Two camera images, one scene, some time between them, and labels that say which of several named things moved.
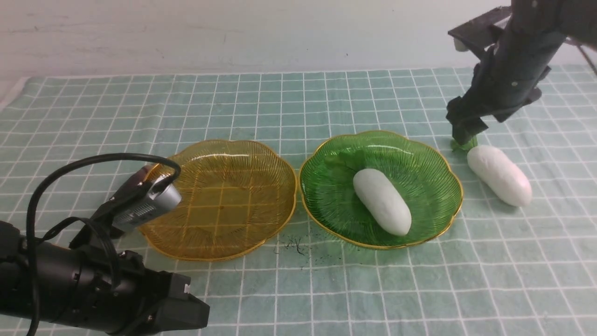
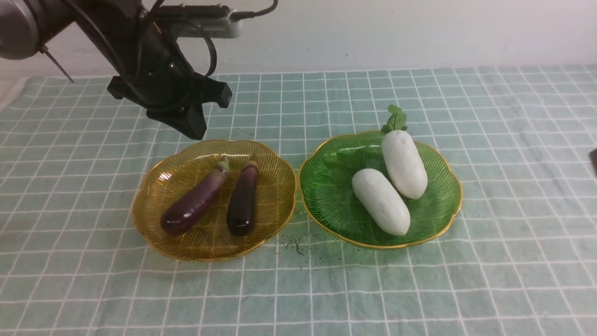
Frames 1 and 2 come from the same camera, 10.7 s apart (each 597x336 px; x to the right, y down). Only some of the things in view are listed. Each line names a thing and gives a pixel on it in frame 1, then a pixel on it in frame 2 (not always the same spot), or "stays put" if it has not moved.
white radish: [500, 174] to [403, 153]
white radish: [383, 202] stays put
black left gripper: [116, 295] to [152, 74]
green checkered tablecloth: [529, 269] stays put
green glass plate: [421, 175] stays put
